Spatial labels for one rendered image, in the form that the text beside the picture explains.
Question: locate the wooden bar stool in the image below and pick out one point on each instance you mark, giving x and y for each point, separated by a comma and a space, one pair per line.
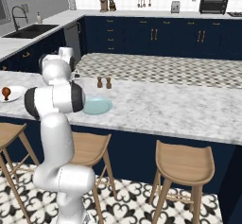
8, 139
89, 149
184, 164

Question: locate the black hob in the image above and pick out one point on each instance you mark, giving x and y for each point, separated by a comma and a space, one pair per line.
235, 14

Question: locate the white soap dispenser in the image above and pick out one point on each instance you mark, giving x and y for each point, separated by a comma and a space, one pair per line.
39, 18

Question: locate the black toaster oven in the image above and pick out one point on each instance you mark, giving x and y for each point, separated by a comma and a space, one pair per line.
213, 5

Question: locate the light blue bowl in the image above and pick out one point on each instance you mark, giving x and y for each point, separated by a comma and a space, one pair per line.
98, 106

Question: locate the black tap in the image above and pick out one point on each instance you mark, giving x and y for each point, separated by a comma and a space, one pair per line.
14, 16

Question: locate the brown wooden shaker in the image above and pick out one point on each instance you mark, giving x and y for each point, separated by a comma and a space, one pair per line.
108, 83
100, 82

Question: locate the dark knife block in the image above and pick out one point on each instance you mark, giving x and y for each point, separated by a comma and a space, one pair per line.
112, 5

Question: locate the grey jar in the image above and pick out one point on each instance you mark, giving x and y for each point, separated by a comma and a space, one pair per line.
72, 3

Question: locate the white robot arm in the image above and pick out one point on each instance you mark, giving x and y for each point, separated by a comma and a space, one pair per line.
56, 146

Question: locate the brown coffee machine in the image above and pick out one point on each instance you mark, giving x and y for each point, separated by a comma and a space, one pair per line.
103, 3

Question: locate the silver toaster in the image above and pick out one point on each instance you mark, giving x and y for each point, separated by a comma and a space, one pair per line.
175, 7

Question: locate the navy island cabinet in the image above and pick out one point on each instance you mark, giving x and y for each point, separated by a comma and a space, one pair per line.
135, 158

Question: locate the grey dishwasher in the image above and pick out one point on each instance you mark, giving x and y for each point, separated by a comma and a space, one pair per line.
73, 42

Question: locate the brown chicken drumstick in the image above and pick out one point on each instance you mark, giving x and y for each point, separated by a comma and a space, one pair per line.
5, 92

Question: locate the navy base cupboards run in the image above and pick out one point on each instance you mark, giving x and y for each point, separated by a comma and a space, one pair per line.
176, 38

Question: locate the white plate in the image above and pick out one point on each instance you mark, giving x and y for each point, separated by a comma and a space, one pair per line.
17, 93

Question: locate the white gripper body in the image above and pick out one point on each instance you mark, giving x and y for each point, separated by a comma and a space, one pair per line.
76, 75

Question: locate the navy cupboards under sink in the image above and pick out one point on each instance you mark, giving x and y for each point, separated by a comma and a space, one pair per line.
31, 53

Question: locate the window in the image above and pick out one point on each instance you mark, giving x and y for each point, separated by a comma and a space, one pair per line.
2, 4

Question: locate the black sink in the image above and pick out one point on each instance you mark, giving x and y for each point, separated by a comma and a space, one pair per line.
31, 31

